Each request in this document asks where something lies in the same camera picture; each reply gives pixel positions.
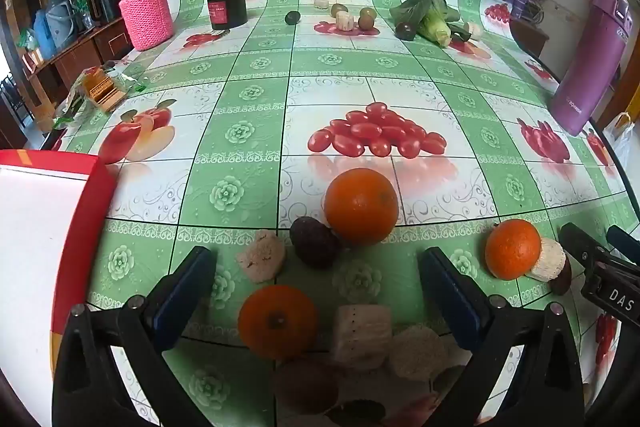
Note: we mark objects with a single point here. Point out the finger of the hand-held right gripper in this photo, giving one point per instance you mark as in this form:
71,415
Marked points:
625,243
577,241

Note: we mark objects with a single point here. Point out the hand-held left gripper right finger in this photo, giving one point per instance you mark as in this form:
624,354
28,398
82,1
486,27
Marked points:
450,302

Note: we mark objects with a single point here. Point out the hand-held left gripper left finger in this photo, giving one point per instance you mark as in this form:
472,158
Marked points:
186,294

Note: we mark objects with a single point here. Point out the irregular white sugarcane piece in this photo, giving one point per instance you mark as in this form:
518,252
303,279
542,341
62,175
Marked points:
261,255

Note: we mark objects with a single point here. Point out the small orange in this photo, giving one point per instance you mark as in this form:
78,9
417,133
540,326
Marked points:
512,249
277,322

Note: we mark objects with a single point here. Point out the white cube sugarcane piece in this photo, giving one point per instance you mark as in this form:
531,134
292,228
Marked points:
361,337

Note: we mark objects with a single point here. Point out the large orange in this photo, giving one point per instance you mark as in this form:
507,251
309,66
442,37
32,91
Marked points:
360,206

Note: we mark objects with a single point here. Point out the dark purple passion fruit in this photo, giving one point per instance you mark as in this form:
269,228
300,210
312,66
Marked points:
315,243
562,279
405,31

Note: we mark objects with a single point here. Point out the red tray with white inside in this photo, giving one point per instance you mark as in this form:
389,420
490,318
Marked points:
40,232

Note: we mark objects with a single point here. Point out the white plastic bag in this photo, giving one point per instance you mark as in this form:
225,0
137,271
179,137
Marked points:
624,139

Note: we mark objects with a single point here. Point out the green fruit-printed tablecloth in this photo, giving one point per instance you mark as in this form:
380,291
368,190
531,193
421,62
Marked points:
250,132

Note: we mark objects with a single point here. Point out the purple thermos bottle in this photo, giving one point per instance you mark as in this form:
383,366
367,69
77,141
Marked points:
595,62

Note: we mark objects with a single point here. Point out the clear packet of biscuits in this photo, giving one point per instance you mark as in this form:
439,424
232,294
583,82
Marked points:
100,92

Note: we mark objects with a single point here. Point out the wooden sideboard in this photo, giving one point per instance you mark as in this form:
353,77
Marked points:
75,57

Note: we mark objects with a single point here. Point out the green bok choy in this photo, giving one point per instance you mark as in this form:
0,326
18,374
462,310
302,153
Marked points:
425,14

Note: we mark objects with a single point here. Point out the black jar with red label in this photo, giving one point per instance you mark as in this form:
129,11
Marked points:
227,9

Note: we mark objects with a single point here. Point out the green round fruit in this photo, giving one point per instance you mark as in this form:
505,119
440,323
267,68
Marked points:
367,18

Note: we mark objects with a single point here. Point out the blue thermos jug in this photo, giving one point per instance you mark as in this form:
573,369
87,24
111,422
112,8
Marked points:
45,34

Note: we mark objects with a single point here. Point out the small dark round fruit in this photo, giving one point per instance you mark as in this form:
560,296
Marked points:
291,18

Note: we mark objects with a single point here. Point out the green snack bag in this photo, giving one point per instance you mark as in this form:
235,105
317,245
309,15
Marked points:
27,39

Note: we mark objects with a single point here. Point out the black thermos pot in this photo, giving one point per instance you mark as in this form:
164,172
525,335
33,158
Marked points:
105,1

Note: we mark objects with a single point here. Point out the grey kettle jug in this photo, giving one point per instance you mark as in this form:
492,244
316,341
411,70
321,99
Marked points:
62,14

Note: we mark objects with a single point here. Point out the brown kiwi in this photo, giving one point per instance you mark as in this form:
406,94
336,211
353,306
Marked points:
339,9

